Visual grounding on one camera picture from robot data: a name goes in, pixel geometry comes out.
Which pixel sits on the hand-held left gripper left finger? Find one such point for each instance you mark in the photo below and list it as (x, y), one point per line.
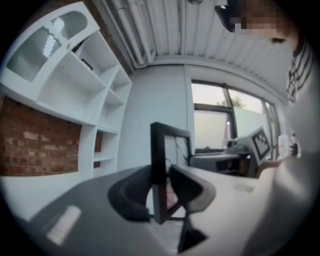
(130, 195)

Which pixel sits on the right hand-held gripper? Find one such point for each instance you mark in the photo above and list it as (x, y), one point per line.
(260, 145)

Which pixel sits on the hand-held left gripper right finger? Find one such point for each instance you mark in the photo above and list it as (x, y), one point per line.
(190, 190)

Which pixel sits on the black picture frame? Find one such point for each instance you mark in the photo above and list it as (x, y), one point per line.
(158, 160)

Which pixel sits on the white shelf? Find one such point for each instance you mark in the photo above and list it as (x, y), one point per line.
(72, 82)

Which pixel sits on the person's right forearm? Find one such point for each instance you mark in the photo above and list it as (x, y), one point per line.
(271, 163)

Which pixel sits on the white bottle with red label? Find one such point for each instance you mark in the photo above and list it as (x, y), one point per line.
(283, 146)

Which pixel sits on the grey low cabinet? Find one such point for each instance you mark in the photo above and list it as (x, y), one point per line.
(217, 161)

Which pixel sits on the dark-framed window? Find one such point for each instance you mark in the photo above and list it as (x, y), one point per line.
(212, 120)

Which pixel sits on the white tape strip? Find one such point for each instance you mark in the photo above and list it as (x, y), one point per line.
(63, 225)

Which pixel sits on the person's striped shirt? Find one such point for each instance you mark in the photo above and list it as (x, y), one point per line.
(298, 75)

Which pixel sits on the white ceiling pipes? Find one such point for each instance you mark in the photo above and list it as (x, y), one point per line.
(135, 30)

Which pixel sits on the black head-worn camera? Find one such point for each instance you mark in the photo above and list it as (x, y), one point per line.
(226, 15)

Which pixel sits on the black bracket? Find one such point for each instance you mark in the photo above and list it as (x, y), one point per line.
(86, 64)

